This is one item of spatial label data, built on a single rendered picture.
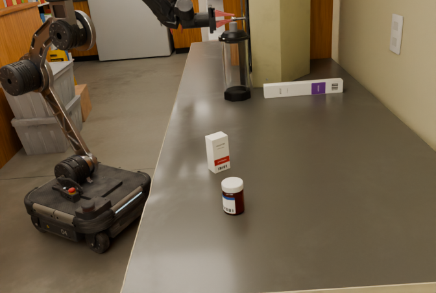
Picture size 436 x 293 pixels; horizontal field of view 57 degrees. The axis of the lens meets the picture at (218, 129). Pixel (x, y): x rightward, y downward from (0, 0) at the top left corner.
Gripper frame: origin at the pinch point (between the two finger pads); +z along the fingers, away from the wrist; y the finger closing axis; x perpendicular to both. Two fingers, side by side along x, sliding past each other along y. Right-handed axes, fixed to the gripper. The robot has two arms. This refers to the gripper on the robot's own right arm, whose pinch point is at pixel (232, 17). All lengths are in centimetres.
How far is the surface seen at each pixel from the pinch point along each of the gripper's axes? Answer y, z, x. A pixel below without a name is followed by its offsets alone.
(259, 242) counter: -27, -1, -102
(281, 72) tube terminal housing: -21.0, 17.3, -9.8
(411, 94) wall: -20, 49, -50
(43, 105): -74, -151, 146
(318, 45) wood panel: -19, 40, 27
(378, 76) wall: -21, 49, -24
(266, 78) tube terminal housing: -22.7, 11.2, -10.3
